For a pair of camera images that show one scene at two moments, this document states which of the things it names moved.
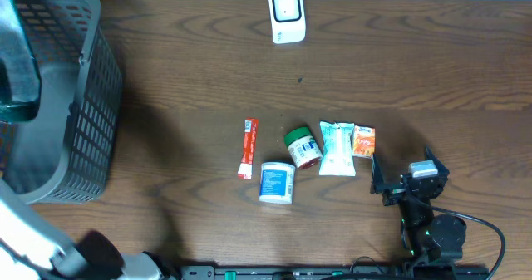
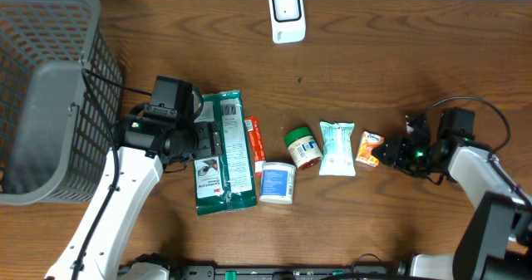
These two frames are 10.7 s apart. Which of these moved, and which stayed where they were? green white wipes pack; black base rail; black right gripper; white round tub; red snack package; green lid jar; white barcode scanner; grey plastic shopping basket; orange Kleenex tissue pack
Moved: orange Kleenex tissue pack; red snack package; black right gripper
Stayed: white barcode scanner; white round tub; black base rail; green white wipes pack; grey plastic shopping basket; green lid jar
